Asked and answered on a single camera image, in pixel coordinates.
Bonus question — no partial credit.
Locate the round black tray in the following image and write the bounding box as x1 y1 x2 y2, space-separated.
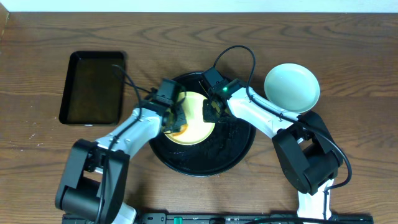
149 72 256 177

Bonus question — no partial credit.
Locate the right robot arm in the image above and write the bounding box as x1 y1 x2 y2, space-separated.
201 67 343 220

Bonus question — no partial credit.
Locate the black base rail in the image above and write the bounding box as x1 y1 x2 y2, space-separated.
61 213 374 224

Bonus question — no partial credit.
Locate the black rectangular water basin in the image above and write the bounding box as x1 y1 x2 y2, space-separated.
58 50 126 126

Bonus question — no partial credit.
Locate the light blue plate with stain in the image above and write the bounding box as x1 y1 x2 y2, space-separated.
264 63 320 113

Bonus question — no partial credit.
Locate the yellow plate with stain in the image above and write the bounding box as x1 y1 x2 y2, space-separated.
165 91 215 146

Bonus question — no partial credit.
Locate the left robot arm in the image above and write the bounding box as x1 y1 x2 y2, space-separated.
55 79 187 223

